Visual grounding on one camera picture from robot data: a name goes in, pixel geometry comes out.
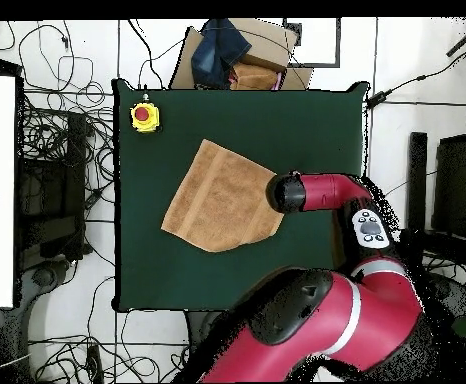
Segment tan terry towel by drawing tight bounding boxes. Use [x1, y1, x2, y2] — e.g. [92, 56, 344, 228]
[160, 138, 285, 254]

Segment long black flat bar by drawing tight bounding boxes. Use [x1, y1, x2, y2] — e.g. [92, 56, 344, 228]
[403, 131, 429, 233]

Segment dark green tablecloth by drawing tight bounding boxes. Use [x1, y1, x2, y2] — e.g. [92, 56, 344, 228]
[111, 78, 371, 315]

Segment yellow emergency stop button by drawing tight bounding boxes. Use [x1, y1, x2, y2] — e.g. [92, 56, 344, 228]
[129, 101, 163, 135]

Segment light brown folded cloth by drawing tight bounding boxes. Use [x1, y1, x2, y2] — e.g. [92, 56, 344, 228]
[229, 62, 281, 92]

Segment blue denim jeans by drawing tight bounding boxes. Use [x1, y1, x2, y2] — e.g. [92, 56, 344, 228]
[190, 18, 254, 90]

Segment brown cardboard box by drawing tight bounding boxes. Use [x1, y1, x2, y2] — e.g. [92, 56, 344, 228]
[168, 17, 315, 92]

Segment black power adapter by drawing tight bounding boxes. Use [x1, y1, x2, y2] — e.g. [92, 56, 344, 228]
[365, 91, 393, 112]

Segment black round foot knob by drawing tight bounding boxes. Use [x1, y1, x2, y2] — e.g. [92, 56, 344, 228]
[32, 265, 56, 288]

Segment grey stand base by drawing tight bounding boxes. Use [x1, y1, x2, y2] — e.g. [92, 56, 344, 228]
[14, 255, 83, 325]

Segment dark stand base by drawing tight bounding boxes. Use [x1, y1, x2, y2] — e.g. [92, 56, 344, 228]
[436, 275, 466, 335]

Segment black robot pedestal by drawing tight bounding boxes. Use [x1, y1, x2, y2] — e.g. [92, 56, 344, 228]
[184, 309, 226, 347]

